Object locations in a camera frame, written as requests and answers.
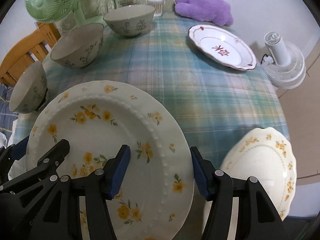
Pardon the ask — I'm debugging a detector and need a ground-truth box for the white desk fan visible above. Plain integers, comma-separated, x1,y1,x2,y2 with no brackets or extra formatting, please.
261,31,307,89

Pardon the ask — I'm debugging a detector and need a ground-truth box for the red patterned white plate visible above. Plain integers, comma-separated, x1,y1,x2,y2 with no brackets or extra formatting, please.
188,24,258,72

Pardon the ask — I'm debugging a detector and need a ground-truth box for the plaid tablecloth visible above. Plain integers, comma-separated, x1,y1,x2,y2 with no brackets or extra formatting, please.
12,11,291,220

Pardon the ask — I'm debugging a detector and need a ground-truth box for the floral ceramic bowl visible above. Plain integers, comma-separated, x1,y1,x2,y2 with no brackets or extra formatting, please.
103,5,156,37
50,22,105,69
9,61,49,114

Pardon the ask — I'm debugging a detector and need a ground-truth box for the blue plaid bedding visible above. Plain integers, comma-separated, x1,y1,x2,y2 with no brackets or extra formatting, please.
0,84,20,140

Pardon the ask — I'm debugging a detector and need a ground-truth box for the purple plush toy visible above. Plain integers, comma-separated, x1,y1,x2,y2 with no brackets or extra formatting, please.
174,0,234,27

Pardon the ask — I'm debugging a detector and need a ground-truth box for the white cloth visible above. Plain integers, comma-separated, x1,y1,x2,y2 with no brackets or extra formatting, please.
0,132,13,148

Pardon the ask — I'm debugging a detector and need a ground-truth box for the green desk fan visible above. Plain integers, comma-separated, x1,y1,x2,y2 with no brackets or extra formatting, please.
24,0,104,32

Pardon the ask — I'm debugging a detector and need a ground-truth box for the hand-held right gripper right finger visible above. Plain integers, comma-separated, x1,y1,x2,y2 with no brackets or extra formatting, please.
190,146,288,240

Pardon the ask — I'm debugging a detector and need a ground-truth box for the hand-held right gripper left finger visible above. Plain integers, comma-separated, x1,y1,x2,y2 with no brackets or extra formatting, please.
22,144,132,240

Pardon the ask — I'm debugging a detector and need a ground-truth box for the scalloped yellow floral plate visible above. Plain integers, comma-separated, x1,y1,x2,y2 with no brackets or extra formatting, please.
220,127,297,222

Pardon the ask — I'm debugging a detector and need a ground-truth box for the beige cabinet door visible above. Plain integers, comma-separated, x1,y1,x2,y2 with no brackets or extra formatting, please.
250,40,320,180

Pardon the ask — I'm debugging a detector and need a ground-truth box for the cotton swab container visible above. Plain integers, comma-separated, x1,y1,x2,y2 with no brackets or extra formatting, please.
146,0,165,17

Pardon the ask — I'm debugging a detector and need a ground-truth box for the beaded yellow floral plate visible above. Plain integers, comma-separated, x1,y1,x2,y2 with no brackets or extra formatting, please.
25,80,195,240

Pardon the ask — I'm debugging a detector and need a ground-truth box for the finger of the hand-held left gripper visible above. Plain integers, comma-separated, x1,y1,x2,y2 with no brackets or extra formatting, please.
0,139,70,199
0,136,29,180

